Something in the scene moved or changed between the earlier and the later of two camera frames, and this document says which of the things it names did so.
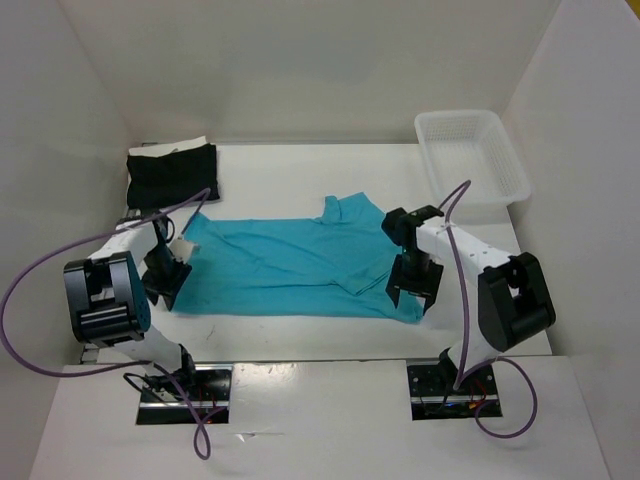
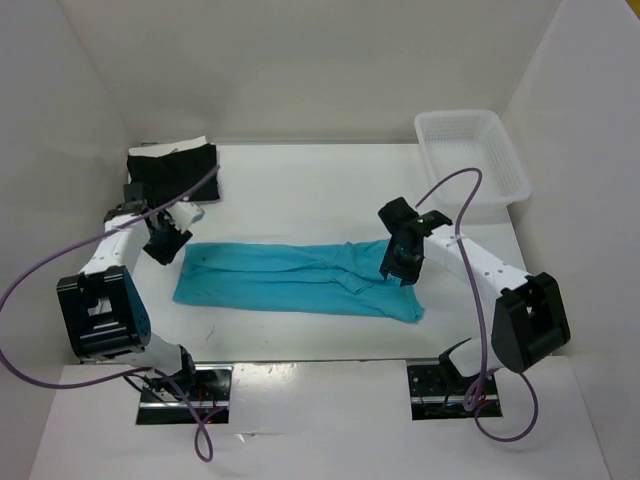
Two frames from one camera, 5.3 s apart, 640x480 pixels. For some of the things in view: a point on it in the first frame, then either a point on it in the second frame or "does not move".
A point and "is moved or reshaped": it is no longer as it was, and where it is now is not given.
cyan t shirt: [335, 265] is moved or reshaped
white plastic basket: [472, 145] does not move
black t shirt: [160, 182] does not move
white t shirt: [161, 148] does not move
